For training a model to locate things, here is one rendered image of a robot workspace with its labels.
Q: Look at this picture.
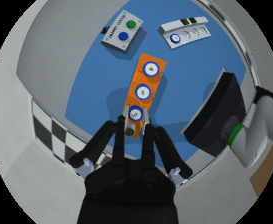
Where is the orange tube rack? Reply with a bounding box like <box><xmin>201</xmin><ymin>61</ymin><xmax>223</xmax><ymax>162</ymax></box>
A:
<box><xmin>122</xmin><ymin>53</ymin><xmax>166</xmax><ymax>139</ymax></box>

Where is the blue bench mat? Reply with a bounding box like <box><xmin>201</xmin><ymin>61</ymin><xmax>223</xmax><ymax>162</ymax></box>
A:
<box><xmin>65</xmin><ymin>0</ymin><xmax>246</xmax><ymax>162</ymax></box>

